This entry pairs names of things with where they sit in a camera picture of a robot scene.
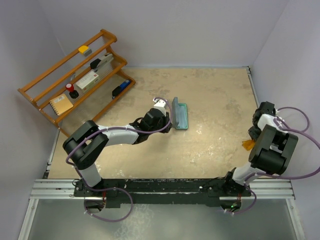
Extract orange sunglasses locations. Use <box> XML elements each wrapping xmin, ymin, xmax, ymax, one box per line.
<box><xmin>242</xmin><ymin>139</ymin><xmax>256</xmax><ymax>151</ymax></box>

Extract grey glasses case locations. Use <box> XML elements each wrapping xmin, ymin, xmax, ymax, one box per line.
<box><xmin>171</xmin><ymin>97</ymin><xmax>189</xmax><ymax>130</ymax></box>

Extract blue cleaning cloth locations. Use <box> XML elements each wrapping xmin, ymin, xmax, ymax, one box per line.
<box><xmin>177</xmin><ymin>105</ymin><xmax>188</xmax><ymax>129</ymax></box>

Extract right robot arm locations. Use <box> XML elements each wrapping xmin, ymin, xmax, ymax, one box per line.
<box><xmin>222</xmin><ymin>101</ymin><xmax>299</xmax><ymax>196</ymax></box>

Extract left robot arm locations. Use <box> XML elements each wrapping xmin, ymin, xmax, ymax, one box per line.
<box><xmin>62</xmin><ymin>108</ymin><xmax>172</xmax><ymax>196</ymax></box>

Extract white green box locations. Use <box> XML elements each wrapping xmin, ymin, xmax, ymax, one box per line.
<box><xmin>75</xmin><ymin>70</ymin><xmax>100</xmax><ymax>92</ymax></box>

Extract black white stapler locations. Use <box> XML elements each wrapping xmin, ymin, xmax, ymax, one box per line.
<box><xmin>90</xmin><ymin>52</ymin><xmax>113</xmax><ymax>70</ymax></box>

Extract wooden shelf rack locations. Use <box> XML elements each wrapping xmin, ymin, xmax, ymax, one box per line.
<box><xmin>18</xmin><ymin>29</ymin><xmax>136</xmax><ymax>136</ymax></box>

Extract red black stamp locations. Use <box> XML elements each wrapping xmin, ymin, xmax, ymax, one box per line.
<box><xmin>65</xmin><ymin>83</ymin><xmax>79</xmax><ymax>99</ymax></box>

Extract metal binder clip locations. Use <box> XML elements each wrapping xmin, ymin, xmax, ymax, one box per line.
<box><xmin>70</xmin><ymin>72</ymin><xmax>76</xmax><ymax>81</ymax></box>

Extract brown spiral notebook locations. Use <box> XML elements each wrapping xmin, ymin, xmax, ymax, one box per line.
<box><xmin>49</xmin><ymin>93</ymin><xmax>73</xmax><ymax>116</ymax></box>

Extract yellow grey eraser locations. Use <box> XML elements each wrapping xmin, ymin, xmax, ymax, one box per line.
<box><xmin>78</xmin><ymin>45</ymin><xmax>92</xmax><ymax>57</ymax></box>

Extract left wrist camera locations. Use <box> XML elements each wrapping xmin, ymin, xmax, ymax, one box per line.
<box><xmin>153</xmin><ymin>98</ymin><xmax>167</xmax><ymax>109</ymax></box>

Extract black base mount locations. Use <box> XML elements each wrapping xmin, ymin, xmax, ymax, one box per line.
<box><xmin>74</xmin><ymin>177</ymin><xmax>252</xmax><ymax>209</ymax></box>

